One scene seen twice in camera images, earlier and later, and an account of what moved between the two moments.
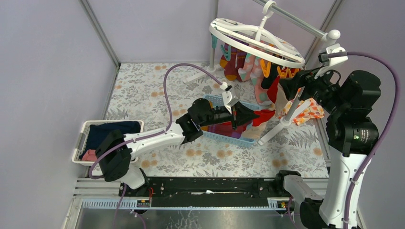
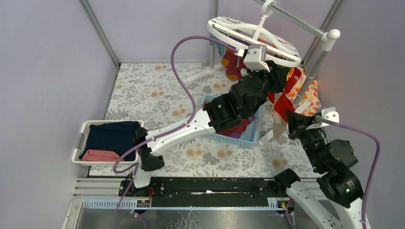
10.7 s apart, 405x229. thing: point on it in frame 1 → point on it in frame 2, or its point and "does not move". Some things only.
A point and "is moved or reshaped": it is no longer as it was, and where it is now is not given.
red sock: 272,89 is moved or reshaped
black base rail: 211,189 does not move
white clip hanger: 256,41 does not move
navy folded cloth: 97,133 does not move
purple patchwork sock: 226,128 does not move
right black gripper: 291,85 → 296,120
